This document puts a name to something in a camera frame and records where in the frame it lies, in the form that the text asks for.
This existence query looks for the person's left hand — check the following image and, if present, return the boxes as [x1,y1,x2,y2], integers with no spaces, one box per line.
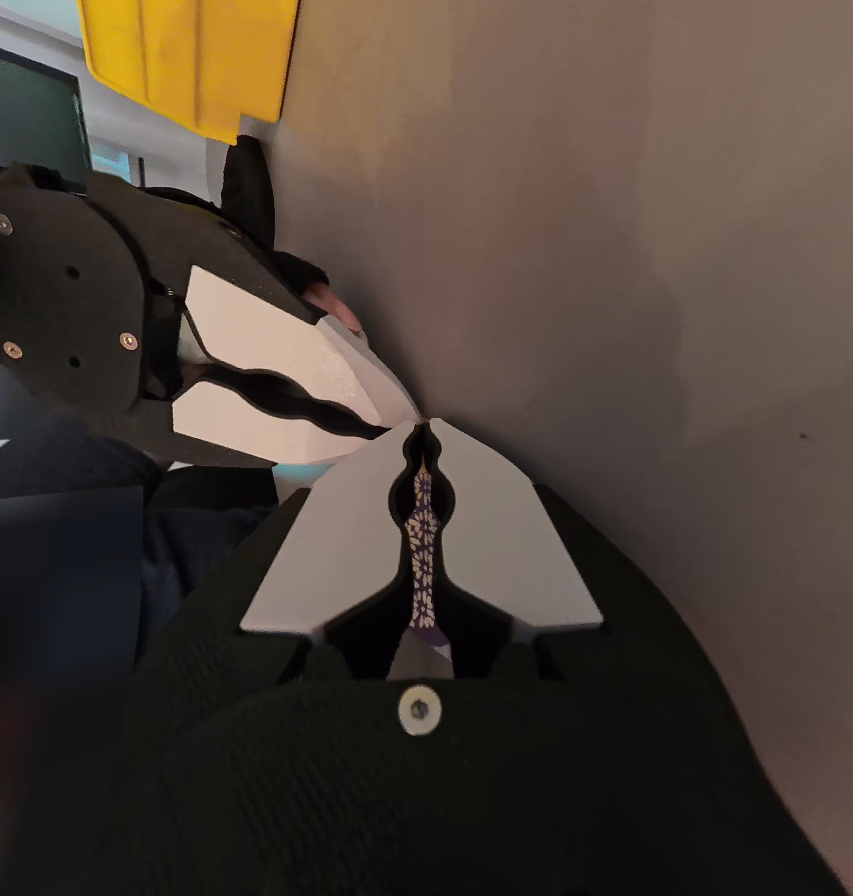
[303,280,366,338]

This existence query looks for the person's dark blue clothing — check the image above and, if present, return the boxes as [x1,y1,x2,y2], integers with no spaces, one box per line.
[142,465,290,659]

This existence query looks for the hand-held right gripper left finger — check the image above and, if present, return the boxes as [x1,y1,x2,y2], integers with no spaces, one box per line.
[239,420,424,646]

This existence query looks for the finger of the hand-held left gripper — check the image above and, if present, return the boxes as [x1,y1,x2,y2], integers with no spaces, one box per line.
[181,264,423,428]
[170,370,394,466]

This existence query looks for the yellow plastic bin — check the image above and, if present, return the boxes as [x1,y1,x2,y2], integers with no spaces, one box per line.
[76,0,301,146]

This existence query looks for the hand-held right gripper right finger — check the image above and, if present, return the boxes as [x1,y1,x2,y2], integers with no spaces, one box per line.
[425,417,605,646]

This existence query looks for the patterned origami paper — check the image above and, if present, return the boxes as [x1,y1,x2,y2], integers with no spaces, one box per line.
[404,454,457,662]

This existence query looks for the dark monitor screen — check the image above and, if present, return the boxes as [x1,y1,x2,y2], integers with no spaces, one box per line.
[0,38,94,184]

